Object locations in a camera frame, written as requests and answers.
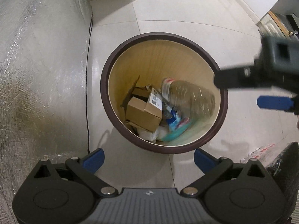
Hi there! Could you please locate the white drawer bench cabinet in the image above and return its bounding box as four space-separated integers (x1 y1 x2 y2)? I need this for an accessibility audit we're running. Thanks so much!
257 11 298 41

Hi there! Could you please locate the white plastic bag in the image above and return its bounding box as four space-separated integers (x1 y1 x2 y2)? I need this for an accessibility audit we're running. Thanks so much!
137 126 169 143

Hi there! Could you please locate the black floor cable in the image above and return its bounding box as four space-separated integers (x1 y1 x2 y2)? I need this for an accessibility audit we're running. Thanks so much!
85 11 94 154

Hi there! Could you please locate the yellow trash bin brown rim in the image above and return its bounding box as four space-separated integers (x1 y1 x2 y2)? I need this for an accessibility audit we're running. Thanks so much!
100 32 228 154

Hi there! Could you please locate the brown cardboard parcel box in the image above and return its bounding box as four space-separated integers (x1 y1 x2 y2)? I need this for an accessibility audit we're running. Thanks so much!
121 77 163 133

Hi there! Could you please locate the clear plastic bottle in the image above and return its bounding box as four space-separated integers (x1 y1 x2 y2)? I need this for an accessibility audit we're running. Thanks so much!
161 78 216 120

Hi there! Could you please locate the teal snack wrapper bag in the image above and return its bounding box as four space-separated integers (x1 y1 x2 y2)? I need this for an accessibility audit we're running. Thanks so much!
161 105 197 142

